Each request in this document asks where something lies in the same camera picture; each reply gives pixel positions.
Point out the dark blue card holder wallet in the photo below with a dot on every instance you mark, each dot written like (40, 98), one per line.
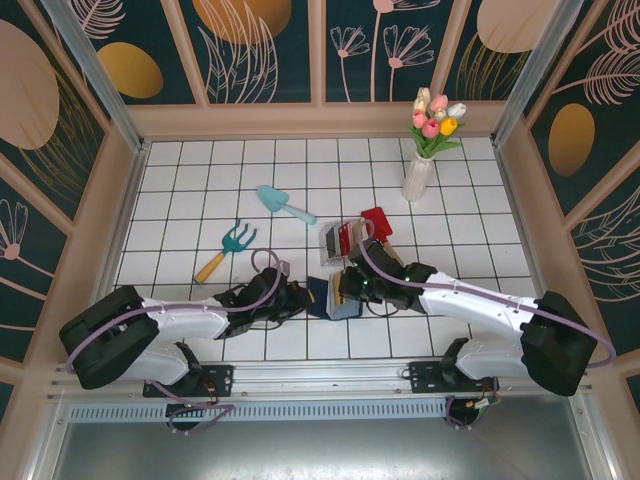
(317, 297)

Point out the clear acrylic card stand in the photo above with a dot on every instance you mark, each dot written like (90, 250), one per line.
(330, 262)

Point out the light blue toy trowel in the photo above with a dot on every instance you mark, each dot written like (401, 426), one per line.
(275, 199)

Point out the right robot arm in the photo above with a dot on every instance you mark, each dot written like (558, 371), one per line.
(480, 310)

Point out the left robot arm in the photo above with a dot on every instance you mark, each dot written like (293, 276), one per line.
(175, 320)

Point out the black card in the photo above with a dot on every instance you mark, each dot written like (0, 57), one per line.
(333, 245)

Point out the red card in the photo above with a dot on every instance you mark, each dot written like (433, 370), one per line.
(346, 239)

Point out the white ribbed vase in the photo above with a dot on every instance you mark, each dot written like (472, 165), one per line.
(417, 180)

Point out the tulip bouquet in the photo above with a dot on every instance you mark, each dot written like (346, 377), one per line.
(432, 125)

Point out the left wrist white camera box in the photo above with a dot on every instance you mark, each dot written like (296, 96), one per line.
(284, 267)

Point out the aluminium front rail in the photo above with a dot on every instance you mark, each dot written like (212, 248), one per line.
(320, 377)

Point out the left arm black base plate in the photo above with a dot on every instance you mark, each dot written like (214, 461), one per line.
(220, 380)

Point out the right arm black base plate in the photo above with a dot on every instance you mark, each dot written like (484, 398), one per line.
(425, 375)

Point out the aluminium corner post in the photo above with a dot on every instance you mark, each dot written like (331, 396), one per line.
(535, 75)
(95, 75)

